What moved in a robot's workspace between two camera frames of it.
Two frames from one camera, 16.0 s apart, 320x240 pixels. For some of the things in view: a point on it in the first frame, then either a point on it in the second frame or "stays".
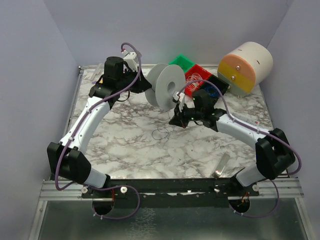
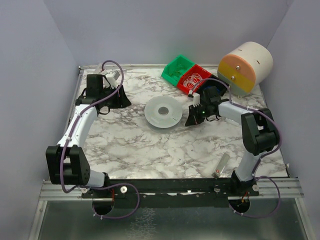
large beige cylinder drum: [244, 68] stays
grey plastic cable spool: [163, 81] -> [163, 113]
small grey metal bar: [220, 165] stays
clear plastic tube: [99, 73] stays
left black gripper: [140, 81] -> [119, 97]
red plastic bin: [196, 73] stays
